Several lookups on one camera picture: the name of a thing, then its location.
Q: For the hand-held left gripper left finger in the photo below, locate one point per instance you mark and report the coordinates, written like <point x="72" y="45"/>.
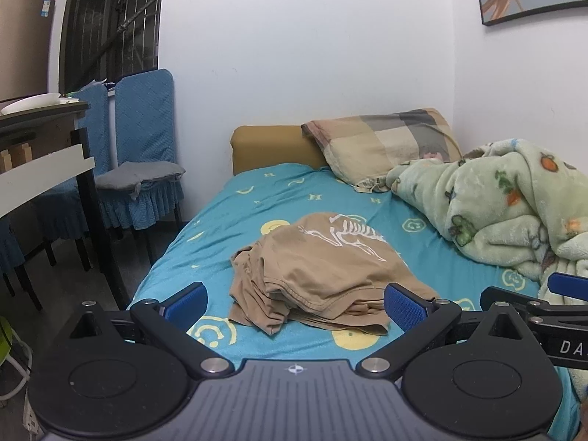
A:
<point x="186" y="301"/>

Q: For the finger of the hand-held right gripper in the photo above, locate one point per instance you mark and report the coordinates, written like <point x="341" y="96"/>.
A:
<point x="514" y="296"/>
<point x="569" y="283"/>

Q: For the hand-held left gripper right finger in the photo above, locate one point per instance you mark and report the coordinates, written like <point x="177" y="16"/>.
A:
<point x="404" y="305"/>

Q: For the tan printed t-shirt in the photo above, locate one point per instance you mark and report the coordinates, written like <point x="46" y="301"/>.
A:
<point x="321" y="275"/>

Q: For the bed with teal sheet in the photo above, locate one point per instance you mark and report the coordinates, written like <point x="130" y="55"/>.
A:
<point x="239" y="229"/>

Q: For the green printed fleece blanket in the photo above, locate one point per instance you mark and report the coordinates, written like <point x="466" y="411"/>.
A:
<point x="496" y="202"/>

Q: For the grey cloth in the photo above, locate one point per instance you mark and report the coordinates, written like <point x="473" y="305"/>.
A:
<point x="133" y="177"/>

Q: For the plaid beige pillow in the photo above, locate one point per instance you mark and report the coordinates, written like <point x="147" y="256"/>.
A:
<point x="381" y="147"/>

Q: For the mustard yellow headboard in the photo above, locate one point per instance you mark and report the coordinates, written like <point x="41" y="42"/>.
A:
<point x="271" y="147"/>

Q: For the blue covered chair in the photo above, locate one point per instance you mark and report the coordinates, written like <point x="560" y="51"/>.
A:
<point x="9" y="248"/>
<point x="144" y="115"/>
<point x="94" y="119"/>

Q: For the green plastic object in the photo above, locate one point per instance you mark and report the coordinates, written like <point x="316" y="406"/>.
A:
<point x="5" y="340"/>

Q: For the dark wooden table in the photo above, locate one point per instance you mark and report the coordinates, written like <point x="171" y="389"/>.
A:
<point x="41" y="174"/>

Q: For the white power strip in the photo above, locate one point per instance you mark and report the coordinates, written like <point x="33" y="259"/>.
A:
<point x="31" y="418"/>

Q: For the white plate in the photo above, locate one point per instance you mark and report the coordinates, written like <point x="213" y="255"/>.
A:
<point x="32" y="102"/>

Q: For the window with dark grille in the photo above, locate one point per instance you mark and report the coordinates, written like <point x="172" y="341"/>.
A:
<point x="115" y="23"/>

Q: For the cardboard box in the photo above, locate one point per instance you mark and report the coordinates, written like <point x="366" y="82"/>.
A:
<point x="23" y="46"/>

